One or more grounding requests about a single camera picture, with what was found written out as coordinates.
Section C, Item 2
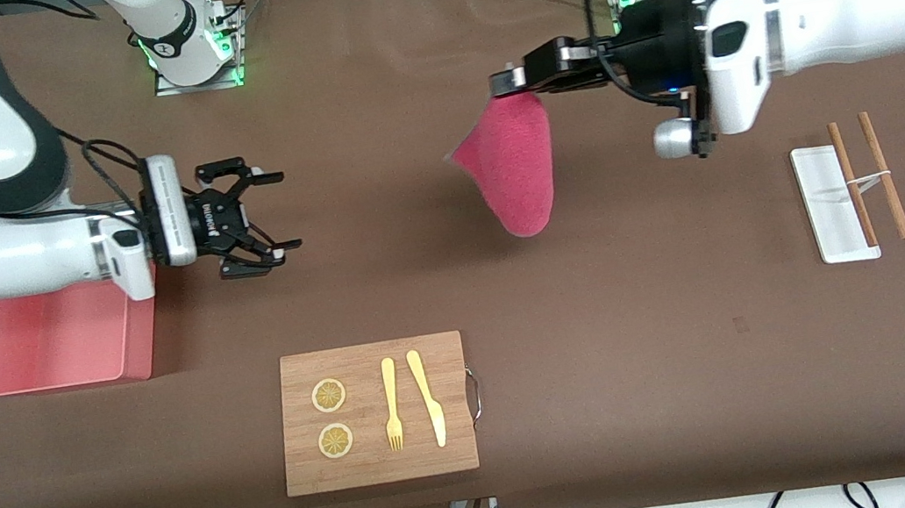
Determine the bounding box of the pink and grey cloth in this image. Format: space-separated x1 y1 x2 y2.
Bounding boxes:
442 89 566 247

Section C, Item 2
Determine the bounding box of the lemon slice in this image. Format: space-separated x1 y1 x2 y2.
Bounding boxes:
316 421 357 462
310 376 350 416

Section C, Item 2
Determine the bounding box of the yellow plastic fork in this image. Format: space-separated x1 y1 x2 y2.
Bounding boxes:
376 356 408 454

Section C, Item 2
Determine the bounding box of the pink plastic bin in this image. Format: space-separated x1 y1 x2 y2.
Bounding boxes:
0 265 169 401

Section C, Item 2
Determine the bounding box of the yellow plastic knife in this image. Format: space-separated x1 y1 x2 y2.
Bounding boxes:
405 346 449 452

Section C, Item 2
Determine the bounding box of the white rectangular tray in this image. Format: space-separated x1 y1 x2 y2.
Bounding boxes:
788 140 882 269

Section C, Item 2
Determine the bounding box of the white rubber band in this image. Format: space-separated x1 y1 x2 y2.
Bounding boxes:
845 169 894 193

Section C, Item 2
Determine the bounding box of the wooden cutting board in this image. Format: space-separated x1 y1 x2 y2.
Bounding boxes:
268 328 493 497

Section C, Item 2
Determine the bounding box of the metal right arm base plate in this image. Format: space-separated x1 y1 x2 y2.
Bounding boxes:
145 1 250 99

